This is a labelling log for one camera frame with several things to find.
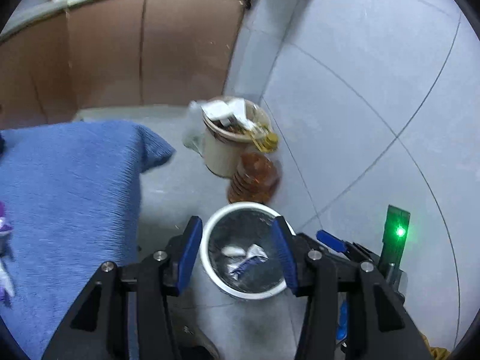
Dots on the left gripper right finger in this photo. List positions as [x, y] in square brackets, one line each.
[378, 325]

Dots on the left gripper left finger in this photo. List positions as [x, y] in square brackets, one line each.
[96, 324]

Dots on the large purple plastic wrapper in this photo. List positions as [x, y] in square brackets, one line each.
[7, 287]

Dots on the white round trash bin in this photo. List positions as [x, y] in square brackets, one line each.
[242, 224]

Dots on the brown kitchen cabinet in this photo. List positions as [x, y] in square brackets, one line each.
[63, 56]

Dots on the blue white wrapper in bin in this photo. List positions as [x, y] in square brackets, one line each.
[255, 255]

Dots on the white crumpled tissue in bin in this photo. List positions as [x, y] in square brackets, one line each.
[232, 251]

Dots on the blue fuzzy table cloth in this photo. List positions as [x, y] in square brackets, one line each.
[72, 195]

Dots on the brown oil bottle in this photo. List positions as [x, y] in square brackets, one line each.
[256, 179]

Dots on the beige full waste bucket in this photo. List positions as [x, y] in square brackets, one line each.
[220, 130]

